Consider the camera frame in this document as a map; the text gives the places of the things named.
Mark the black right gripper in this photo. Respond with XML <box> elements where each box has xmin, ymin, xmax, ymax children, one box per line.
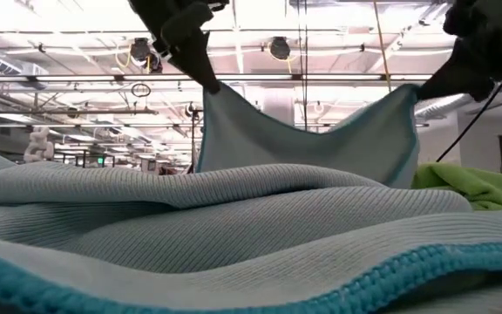
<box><xmin>416</xmin><ymin>0</ymin><xmax>502</xmax><ymax>103</ymax></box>

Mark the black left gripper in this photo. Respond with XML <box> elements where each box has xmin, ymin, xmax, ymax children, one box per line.
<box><xmin>127</xmin><ymin>0</ymin><xmax>230</xmax><ymax>95</ymax></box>

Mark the green microfiber towel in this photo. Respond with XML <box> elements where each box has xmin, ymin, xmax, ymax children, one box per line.
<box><xmin>410</xmin><ymin>162</ymin><xmax>502</xmax><ymax>212</ymax></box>

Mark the white building column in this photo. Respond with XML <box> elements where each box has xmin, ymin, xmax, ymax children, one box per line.
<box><xmin>261</xmin><ymin>89</ymin><xmax>295</xmax><ymax>127</ymax></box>

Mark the black thin cable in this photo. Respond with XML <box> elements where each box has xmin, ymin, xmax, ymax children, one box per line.
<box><xmin>435</xmin><ymin>72</ymin><xmax>502</xmax><ymax>164</ymax></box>

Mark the black ceiling cable reel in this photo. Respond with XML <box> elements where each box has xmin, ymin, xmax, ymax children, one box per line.
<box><xmin>127</xmin><ymin>37</ymin><xmax>165</xmax><ymax>74</ymax></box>
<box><xmin>268</xmin><ymin>36</ymin><xmax>294</xmax><ymax>62</ymax></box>

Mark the black hanging ring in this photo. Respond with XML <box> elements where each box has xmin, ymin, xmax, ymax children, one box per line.
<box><xmin>130</xmin><ymin>82</ymin><xmax>153</xmax><ymax>99</ymax></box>

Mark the yellow hanging cable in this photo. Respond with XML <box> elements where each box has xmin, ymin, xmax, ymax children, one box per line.
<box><xmin>371</xmin><ymin>0</ymin><xmax>392</xmax><ymax>93</ymax></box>

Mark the black background rig frame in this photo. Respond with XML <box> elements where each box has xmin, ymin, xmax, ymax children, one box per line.
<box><xmin>187</xmin><ymin>107</ymin><xmax>205</xmax><ymax>174</ymax></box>

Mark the black hanging cable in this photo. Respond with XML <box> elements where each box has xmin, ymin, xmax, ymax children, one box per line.
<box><xmin>295</xmin><ymin>0</ymin><xmax>309</xmax><ymax>132</ymax></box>

